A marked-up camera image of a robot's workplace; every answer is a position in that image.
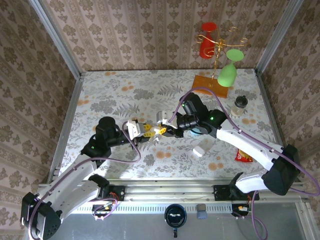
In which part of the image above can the square white earbud case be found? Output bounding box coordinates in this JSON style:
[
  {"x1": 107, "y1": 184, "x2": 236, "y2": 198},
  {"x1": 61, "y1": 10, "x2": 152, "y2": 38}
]
[{"x1": 192, "y1": 145, "x2": 206, "y2": 158}]

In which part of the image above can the gold glass rack stand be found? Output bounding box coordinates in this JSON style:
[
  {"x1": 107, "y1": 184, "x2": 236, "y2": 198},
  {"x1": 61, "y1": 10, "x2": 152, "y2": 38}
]
[{"x1": 191, "y1": 26, "x2": 251, "y2": 99}]

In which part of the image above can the small black-lidded jar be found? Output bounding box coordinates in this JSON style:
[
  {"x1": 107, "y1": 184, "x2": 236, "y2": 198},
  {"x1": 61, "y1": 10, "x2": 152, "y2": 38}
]
[{"x1": 230, "y1": 95, "x2": 248, "y2": 117}]

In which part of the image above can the green plastic wine glass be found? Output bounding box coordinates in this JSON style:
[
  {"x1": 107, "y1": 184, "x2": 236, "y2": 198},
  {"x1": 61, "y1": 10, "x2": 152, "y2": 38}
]
[{"x1": 216, "y1": 48, "x2": 245, "y2": 88}]

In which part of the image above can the red snack packet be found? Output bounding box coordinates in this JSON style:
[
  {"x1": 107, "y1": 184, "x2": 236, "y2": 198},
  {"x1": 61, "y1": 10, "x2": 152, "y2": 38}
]
[{"x1": 234, "y1": 147, "x2": 254, "y2": 163}]

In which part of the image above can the red plastic wine glass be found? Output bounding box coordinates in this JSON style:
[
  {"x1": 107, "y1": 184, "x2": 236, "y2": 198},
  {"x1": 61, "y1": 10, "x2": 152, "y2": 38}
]
[{"x1": 199, "y1": 21, "x2": 218, "y2": 60}]

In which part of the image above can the black mug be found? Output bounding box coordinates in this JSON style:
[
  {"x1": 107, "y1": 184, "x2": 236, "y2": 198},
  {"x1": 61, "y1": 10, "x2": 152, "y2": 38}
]
[{"x1": 164, "y1": 203, "x2": 188, "y2": 238}]

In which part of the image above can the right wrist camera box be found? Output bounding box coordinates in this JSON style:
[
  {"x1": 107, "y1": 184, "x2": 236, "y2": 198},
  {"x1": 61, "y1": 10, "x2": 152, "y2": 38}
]
[{"x1": 155, "y1": 110, "x2": 170, "y2": 125}]

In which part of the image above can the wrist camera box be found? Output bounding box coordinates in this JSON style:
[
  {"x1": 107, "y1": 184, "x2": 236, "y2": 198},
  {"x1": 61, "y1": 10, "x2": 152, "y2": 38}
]
[
  {"x1": 126, "y1": 119, "x2": 146, "y2": 138},
  {"x1": 155, "y1": 110, "x2": 170, "y2": 125}
]

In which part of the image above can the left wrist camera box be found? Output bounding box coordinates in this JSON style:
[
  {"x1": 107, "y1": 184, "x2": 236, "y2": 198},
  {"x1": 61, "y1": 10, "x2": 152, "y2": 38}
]
[{"x1": 126, "y1": 119, "x2": 146, "y2": 138}]

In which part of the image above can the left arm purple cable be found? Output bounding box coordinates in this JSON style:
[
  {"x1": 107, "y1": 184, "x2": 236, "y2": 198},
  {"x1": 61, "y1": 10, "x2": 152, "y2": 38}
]
[{"x1": 27, "y1": 121, "x2": 142, "y2": 240}]

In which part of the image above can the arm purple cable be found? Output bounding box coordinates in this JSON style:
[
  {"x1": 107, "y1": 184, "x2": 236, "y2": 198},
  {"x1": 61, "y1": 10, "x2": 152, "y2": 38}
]
[
  {"x1": 27, "y1": 121, "x2": 142, "y2": 240},
  {"x1": 168, "y1": 86, "x2": 320, "y2": 240}
]

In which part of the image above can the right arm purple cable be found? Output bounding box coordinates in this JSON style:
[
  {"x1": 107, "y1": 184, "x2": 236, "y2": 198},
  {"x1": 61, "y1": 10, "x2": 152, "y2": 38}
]
[{"x1": 168, "y1": 86, "x2": 320, "y2": 240}]

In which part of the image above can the aluminium side rail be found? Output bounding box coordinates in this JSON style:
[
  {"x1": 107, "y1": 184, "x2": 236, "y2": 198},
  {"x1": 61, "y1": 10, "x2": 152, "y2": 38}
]
[
  {"x1": 254, "y1": 68, "x2": 301, "y2": 183},
  {"x1": 46, "y1": 72, "x2": 85, "y2": 185}
]

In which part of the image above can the aluminium front rail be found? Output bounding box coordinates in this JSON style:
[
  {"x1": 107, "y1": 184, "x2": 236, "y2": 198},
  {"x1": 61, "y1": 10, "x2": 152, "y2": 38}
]
[{"x1": 34, "y1": 178, "x2": 310, "y2": 203}]

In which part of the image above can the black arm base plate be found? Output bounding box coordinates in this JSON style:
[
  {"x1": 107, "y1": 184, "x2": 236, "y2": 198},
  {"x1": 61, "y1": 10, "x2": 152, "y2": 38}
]
[
  {"x1": 81, "y1": 185, "x2": 126, "y2": 202},
  {"x1": 213, "y1": 184, "x2": 260, "y2": 202}
]

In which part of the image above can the black wired connector box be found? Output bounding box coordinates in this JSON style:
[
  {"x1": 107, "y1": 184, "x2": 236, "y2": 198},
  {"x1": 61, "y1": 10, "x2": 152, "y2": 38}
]
[
  {"x1": 231, "y1": 203, "x2": 251, "y2": 216},
  {"x1": 92, "y1": 203, "x2": 113, "y2": 214}
]

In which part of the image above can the slotted white cable duct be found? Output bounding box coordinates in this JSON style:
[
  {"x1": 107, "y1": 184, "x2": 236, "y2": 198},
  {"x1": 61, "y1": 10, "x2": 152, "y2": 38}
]
[{"x1": 43, "y1": 202, "x2": 233, "y2": 213}]

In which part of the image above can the aluminium frame post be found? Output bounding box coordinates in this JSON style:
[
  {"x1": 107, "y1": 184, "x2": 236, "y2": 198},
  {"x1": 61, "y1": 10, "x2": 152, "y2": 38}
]
[
  {"x1": 27, "y1": 0, "x2": 83, "y2": 80},
  {"x1": 255, "y1": 0, "x2": 305, "y2": 76}
]

